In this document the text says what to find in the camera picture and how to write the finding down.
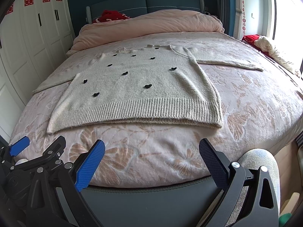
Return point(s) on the red pillow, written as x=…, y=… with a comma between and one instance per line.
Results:
x=110, y=15

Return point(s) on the teal upholstered headboard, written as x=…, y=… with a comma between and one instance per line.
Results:
x=134, y=8

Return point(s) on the cream cloth on windowsill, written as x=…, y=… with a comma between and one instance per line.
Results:
x=279, y=54

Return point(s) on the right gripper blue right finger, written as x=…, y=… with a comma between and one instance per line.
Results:
x=216, y=163

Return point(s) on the red cloth on windowsill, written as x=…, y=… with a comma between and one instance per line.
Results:
x=250, y=39

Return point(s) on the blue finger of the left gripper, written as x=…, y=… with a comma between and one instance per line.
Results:
x=19, y=146

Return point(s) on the pink folded duvet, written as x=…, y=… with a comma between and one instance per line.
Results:
x=162, y=21

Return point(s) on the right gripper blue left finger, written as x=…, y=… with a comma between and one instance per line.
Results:
x=89, y=164

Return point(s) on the cream knit sweater black hearts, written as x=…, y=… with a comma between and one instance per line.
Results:
x=155, y=84

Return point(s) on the white wardrobe red stickers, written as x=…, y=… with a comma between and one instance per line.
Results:
x=35, y=37

